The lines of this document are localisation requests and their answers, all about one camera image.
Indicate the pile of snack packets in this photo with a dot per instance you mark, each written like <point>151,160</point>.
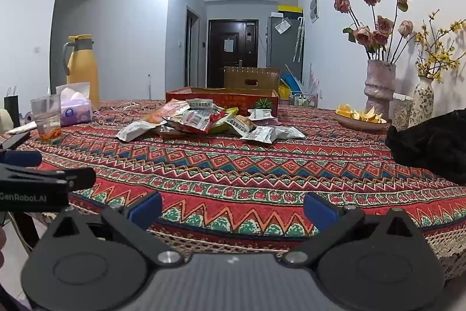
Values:
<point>196,121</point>

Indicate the black cloth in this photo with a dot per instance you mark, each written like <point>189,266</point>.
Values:
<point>429,147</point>

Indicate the white folded umbrella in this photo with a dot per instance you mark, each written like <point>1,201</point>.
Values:
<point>298,39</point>

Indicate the yellow thermos jug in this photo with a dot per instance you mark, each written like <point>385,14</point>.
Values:
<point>85,70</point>

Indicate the grey interior door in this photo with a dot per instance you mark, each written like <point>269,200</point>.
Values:
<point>192,48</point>

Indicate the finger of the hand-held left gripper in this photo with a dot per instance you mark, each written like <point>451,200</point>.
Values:
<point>22,158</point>
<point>72,178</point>

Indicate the yellow flower branches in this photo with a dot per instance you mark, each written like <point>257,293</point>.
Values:
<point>437,57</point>

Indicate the black flat device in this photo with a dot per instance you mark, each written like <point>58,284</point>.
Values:
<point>14,142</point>

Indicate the red cardboard box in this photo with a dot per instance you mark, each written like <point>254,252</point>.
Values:
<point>225,98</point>

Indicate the clear glass jar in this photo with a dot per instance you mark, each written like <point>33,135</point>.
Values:
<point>401,112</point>

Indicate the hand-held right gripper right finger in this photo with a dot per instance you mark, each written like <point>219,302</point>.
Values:
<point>320,212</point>

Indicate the yellow box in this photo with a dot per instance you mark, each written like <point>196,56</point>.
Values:
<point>290,10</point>

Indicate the black paper bag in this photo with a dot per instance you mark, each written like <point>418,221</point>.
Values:
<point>11,110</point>

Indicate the pile of orange peels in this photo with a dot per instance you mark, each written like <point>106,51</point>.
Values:
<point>358,114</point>

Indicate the patterned red tablecloth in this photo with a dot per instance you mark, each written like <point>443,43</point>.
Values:
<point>255,169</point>

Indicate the purple tissue pack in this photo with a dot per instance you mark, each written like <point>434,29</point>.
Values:
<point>74,112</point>

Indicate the paper sheet on refrigerator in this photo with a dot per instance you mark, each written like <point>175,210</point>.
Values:
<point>282,26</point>

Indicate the wall picture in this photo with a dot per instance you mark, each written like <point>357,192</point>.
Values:
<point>313,8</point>

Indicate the grey refrigerator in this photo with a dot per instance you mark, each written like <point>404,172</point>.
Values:
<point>284,52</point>

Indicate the bowl of yellow chips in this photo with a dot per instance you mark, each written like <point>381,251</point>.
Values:
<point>358,125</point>

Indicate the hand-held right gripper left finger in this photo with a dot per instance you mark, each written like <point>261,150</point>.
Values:
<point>145,210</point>

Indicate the dark entrance door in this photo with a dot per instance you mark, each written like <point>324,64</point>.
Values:
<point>233,56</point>

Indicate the pink ribbed vase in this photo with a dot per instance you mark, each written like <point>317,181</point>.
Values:
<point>380,88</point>

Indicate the floral ceramic vase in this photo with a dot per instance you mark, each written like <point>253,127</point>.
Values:
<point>422,103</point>

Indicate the bunch of dried roses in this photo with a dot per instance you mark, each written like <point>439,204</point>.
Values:
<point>382,26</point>

